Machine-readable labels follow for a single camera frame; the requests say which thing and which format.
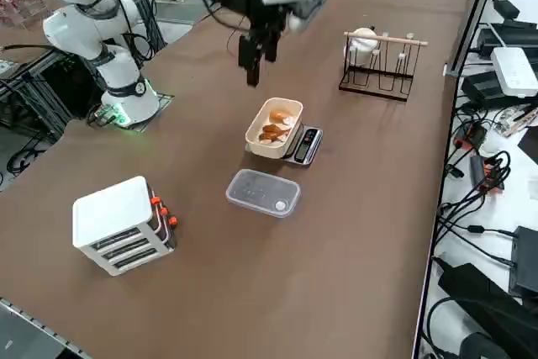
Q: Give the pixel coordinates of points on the wooden rod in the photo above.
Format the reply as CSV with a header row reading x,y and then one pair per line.
x,y
395,40

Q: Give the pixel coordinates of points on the aluminium camera post bracket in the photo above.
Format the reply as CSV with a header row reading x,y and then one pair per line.
x,y
475,14

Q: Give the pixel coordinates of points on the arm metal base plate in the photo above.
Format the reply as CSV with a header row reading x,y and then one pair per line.
x,y
161,100

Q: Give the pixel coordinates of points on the white digital kitchen scale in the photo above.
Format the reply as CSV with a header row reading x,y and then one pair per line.
x,y
309,144

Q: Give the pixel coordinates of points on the small circuit board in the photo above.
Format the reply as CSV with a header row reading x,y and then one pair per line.
x,y
515,119

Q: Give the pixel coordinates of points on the cream rectangular plastic container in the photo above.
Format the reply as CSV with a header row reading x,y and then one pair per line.
x,y
262,146

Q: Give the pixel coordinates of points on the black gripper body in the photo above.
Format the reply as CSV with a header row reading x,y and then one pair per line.
x,y
248,6

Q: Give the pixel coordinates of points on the aluminium profile rail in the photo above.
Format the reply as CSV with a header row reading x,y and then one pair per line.
x,y
33,327

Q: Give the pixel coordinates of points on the small white food item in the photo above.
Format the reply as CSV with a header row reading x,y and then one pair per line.
x,y
290,123

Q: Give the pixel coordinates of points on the black device red connectors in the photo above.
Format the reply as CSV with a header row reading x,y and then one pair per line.
x,y
471,136

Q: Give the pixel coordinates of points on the black bulky device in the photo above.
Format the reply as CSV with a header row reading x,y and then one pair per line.
x,y
483,300

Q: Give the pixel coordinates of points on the white smiley mug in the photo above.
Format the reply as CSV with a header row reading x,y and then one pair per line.
x,y
362,45

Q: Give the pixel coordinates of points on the brown fried chicken toy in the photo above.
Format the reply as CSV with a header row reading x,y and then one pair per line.
x,y
273,132

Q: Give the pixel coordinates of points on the dark grey flat device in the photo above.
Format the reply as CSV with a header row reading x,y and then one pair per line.
x,y
483,88

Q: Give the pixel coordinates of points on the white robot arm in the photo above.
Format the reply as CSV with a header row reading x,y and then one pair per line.
x,y
80,27

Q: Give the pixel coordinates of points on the clear plastic container lid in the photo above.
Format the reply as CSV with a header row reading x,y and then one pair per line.
x,y
260,193

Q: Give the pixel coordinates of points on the aluminium frame structure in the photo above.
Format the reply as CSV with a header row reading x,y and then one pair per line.
x,y
29,94

